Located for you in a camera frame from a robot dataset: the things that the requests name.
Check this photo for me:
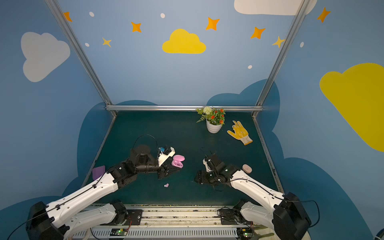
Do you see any purple earbud charging case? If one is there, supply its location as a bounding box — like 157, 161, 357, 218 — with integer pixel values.
171, 155, 185, 169

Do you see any pink earbud charging case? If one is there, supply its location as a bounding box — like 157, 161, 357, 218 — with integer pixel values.
242, 164, 253, 174

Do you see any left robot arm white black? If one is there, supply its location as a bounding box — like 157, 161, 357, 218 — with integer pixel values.
26, 145, 180, 240

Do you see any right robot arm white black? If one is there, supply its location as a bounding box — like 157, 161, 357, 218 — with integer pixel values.
195, 154, 312, 240

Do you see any yellow work glove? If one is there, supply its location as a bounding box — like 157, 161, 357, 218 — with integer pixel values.
227, 121, 253, 146

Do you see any white potted flower plant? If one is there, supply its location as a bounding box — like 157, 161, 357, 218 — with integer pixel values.
196, 106, 226, 134

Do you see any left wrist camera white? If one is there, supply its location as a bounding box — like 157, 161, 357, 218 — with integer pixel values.
157, 146, 176, 167

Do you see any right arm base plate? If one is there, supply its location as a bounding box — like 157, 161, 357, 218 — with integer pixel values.
217, 208, 253, 226

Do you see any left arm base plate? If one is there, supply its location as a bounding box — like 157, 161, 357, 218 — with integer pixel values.
102, 209, 143, 226

